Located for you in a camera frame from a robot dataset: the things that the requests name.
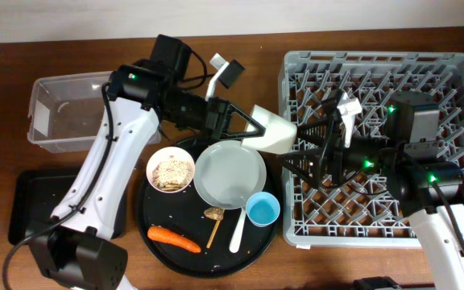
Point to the white cup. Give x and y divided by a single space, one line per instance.
279 135

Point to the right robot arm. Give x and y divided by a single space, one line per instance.
429 188

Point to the grey dishwasher rack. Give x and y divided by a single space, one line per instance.
363 214

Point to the round black serving tray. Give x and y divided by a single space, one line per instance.
195 230

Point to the clear plastic bin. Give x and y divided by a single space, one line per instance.
66 111

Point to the black rectangular tray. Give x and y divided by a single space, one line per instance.
37 193

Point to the brown food lump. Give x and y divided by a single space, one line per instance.
214 213

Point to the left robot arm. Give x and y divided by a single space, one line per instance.
75 247

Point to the wooden chopstick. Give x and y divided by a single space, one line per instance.
213 233

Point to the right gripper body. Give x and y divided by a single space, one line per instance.
340 158

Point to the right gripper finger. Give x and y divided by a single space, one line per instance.
316 132
305 164

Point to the pink bowl with food scraps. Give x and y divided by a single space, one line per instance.
170 170

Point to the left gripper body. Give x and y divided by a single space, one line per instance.
213 125

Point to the blue cup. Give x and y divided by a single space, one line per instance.
263 209

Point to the orange carrot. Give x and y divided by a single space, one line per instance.
160 234

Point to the grey plate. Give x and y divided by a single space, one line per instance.
227 174

